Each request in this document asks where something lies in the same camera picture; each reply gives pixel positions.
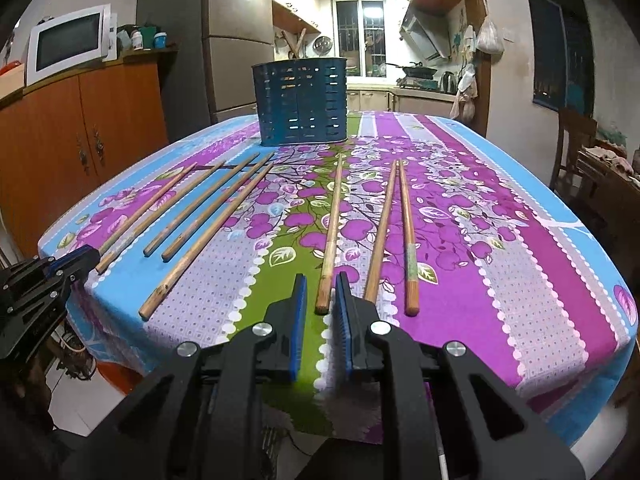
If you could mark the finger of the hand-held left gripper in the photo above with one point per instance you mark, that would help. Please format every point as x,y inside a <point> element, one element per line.
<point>45,305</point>
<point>77,257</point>

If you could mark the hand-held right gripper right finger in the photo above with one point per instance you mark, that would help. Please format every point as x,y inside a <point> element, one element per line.
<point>345,325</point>

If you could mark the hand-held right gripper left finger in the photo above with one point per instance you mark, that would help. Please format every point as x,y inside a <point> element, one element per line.
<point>298,325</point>

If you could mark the thin wooden chopstick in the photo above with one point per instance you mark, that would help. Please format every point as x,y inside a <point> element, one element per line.
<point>160,217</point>
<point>150,207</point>

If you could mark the brown wooden chopstick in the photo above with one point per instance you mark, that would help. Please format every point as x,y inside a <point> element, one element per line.
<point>202,204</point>
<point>383,231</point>
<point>218,207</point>

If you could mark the reddish chopstick with green band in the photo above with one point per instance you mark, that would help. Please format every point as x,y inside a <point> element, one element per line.
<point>406,238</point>

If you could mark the blue slotted chopstick holder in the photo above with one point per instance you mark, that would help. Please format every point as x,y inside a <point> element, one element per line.
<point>300,105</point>

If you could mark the red stool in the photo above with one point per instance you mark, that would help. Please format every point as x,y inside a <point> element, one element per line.
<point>120,377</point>

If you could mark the purple floral striped tablecloth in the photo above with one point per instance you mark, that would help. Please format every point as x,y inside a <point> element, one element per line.
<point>450,285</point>

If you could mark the orange wooden cabinet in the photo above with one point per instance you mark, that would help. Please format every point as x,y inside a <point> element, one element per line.
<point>50,135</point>

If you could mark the red flat item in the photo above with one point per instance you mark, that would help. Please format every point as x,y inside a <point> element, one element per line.
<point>10,67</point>

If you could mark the white microwave oven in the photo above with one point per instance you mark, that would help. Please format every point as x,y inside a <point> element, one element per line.
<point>65,42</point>

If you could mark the white bottle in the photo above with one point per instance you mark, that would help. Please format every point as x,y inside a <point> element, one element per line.
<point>135,39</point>

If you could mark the kitchen base cabinets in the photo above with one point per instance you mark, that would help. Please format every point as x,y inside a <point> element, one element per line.
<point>400,102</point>

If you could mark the green container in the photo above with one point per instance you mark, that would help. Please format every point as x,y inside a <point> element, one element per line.
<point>148,36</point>

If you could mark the blue lidded cup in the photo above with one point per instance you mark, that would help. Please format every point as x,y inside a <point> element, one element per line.
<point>160,40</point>

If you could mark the gas stove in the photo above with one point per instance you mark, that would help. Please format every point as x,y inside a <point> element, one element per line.
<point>417,82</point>

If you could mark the hanging beige bags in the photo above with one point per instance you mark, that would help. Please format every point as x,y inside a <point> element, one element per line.
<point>465,95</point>

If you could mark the steel kettle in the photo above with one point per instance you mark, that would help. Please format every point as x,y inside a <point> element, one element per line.
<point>448,82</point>

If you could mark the black wok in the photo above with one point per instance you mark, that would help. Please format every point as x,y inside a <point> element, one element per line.
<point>415,69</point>

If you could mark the grey refrigerator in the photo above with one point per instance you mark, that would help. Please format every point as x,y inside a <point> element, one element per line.
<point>230,35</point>

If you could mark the hanging metal colander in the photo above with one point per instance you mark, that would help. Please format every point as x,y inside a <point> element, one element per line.
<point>322,45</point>

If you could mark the hanging wooden stick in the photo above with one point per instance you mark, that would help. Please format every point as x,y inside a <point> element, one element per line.
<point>301,42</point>
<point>289,44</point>

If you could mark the barred kitchen window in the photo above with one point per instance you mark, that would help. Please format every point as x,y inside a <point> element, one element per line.
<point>360,35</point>

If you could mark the wooden side table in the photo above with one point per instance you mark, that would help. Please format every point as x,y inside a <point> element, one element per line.
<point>610,195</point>

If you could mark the wooden chair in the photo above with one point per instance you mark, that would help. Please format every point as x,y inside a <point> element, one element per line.
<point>575,135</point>

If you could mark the steel range hood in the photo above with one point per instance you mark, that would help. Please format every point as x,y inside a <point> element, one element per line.
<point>425,35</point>

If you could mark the crumpled cloth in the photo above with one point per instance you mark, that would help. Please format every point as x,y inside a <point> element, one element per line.
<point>607,155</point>

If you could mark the white hanging plastic bag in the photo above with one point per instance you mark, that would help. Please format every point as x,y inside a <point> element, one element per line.
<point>489,37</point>

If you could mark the dark side window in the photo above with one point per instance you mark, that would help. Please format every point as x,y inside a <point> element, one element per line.
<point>560,50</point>

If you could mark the wooden door frame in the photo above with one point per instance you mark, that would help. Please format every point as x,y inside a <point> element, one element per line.
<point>477,75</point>

